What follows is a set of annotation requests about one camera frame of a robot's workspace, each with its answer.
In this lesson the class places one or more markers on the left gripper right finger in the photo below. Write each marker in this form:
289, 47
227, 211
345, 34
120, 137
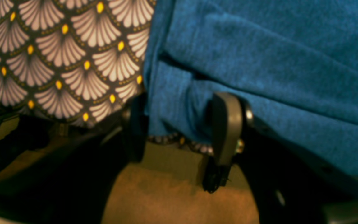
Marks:
290, 184

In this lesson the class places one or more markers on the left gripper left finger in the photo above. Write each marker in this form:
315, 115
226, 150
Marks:
72, 184

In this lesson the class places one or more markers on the blue long-sleeve T-shirt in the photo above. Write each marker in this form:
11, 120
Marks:
295, 61

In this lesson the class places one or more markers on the fan-patterned tablecloth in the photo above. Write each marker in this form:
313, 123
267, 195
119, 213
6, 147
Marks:
75, 61

